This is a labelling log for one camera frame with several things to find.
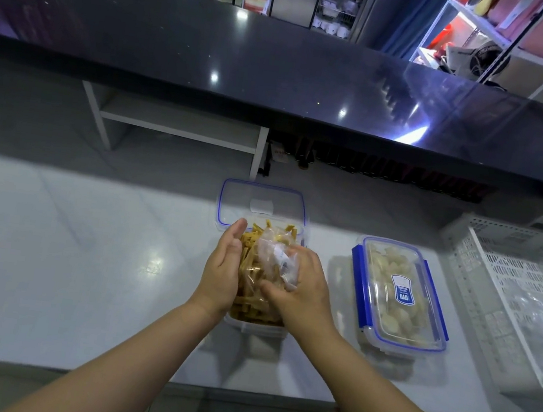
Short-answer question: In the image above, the person's right hand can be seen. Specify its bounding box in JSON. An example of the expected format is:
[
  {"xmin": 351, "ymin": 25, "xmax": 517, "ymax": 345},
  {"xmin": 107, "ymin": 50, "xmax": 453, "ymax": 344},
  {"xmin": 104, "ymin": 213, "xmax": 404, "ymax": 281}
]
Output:
[{"xmin": 252, "ymin": 241, "xmax": 346, "ymax": 347}]

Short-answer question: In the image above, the person's left hand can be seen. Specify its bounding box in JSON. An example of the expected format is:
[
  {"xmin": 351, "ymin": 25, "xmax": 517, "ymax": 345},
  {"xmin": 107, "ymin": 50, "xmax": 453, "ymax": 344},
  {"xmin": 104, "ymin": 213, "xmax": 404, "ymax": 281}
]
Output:
[{"xmin": 186, "ymin": 212, "xmax": 249, "ymax": 324}]

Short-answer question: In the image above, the clear blue-clipped plastic container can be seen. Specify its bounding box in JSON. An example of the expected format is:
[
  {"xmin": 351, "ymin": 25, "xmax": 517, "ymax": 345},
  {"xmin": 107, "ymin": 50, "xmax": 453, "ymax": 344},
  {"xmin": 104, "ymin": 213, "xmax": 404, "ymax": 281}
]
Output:
[
  {"xmin": 221, "ymin": 216, "xmax": 309, "ymax": 342},
  {"xmin": 338, "ymin": 233, "xmax": 462, "ymax": 365}
]

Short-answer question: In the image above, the bag of yellow strip snacks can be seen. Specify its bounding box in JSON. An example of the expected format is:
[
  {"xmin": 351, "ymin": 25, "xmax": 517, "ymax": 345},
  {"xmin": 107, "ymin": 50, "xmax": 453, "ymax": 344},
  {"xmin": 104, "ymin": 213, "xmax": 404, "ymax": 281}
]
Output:
[{"xmin": 248, "ymin": 226, "xmax": 306, "ymax": 293}]

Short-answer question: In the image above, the clear lid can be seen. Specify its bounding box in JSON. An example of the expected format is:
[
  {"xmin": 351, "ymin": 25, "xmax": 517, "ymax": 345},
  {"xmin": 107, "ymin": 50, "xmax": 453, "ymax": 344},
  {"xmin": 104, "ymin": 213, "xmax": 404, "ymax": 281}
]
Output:
[
  {"xmin": 213, "ymin": 176, "xmax": 314, "ymax": 244},
  {"xmin": 348, "ymin": 235, "xmax": 461, "ymax": 358}
]

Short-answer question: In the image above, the pile of pale food cubes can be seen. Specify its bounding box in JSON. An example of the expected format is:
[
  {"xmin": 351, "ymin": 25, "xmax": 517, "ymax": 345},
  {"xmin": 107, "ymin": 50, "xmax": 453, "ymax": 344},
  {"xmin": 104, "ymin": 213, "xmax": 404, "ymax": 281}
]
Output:
[{"xmin": 359, "ymin": 244, "xmax": 441, "ymax": 346}]

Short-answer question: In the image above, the bag of pale round snacks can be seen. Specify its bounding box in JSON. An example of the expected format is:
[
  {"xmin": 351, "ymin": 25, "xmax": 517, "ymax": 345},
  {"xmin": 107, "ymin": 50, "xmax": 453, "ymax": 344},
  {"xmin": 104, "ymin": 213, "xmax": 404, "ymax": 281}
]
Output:
[{"xmin": 500, "ymin": 279, "xmax": 543, "ymax": 351}]

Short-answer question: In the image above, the person's right forearm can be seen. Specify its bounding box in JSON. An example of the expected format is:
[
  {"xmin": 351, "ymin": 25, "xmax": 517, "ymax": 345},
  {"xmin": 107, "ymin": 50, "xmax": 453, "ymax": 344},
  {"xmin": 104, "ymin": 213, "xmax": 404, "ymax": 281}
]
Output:
[{"xmin": 282, "ymin": 321, "xmax": 518, "ymax": 412}]

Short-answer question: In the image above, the person's left forearm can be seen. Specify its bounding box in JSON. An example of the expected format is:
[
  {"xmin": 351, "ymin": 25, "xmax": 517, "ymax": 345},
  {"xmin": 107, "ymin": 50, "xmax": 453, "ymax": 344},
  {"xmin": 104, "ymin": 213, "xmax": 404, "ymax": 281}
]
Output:
[{"xmin": 3, "ymin": 277, "xmax": 227, "ymax": 412}]

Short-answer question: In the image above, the black cylindrical canister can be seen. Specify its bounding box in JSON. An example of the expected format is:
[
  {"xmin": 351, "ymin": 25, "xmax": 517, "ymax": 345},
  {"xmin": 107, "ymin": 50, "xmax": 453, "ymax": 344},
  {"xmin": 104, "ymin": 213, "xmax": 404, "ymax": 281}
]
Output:
[{"xmin": 260, "ymin": 145, "xmax": 276, "ymax": 178}]

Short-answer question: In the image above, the white perforated plastic basket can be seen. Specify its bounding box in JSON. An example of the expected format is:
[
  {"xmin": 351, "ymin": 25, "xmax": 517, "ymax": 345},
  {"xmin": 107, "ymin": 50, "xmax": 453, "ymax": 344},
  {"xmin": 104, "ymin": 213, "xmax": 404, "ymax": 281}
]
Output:
[{"xmin": 420, "ymin": 208, "xmax": 543, "ymax": 396}]

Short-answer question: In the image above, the black top bar counter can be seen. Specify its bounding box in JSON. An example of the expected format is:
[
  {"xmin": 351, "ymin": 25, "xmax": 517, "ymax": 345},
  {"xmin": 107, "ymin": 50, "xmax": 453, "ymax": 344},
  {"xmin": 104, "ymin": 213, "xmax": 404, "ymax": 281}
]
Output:
[{"xmin": 0, "ymin": 0, "xmax": 543, "ymax": 228}]

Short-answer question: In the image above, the white small appliance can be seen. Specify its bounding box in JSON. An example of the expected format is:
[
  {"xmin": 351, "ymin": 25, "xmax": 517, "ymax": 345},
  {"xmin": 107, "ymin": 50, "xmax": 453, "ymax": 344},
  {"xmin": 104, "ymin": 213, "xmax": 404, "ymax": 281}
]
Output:
[{"xmin": 440, "ymin": 44, "xmax": 478, "ymax": 79}]

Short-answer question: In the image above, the group of white dishes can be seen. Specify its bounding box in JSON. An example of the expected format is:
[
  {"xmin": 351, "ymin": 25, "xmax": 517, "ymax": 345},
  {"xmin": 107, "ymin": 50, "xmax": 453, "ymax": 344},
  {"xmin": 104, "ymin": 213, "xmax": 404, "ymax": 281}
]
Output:
[{"xmin": 311, "ymin": 0, "xmax": 369, "ymax": 42}]

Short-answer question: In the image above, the red bucket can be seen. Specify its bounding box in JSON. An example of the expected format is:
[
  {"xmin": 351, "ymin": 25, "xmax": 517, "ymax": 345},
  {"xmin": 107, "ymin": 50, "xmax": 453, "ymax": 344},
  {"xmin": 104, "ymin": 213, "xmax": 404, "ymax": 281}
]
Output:
[{"xmin": 429, "ymin": 22, "xmax": 456, "ymax": 57}]

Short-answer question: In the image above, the blue curtain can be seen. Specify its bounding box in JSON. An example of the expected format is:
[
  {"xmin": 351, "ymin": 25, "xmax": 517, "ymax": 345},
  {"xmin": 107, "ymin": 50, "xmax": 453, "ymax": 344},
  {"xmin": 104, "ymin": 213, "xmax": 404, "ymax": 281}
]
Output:
[{"xmin": 369, "ymin": 0, "xmax": 454, "ymax": 66}]

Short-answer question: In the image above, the black small appliance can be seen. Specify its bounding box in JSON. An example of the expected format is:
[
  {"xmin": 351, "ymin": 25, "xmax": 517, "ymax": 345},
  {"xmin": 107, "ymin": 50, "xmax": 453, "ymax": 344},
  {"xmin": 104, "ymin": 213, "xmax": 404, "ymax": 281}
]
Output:
[{"xmin": 466, "ymin": 40, "xmax": 514, "ymax": 91}]

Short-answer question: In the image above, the white metal shelf rack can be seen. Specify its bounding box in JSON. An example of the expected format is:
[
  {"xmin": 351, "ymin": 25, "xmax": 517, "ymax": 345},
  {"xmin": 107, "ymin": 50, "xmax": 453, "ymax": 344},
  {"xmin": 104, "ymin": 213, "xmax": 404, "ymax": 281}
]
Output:
[{"xmin": 407, "ymin": 0, "xmax": 543, "ymax": 101}]

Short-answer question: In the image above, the narrow pink gift bag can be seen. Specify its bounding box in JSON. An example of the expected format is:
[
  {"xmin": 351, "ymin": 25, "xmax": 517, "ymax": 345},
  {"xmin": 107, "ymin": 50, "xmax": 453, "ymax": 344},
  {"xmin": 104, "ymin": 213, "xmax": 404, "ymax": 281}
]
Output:
[{"xmin": 485, "ymin": 0, "xmax": 543, "ymax": 45}]

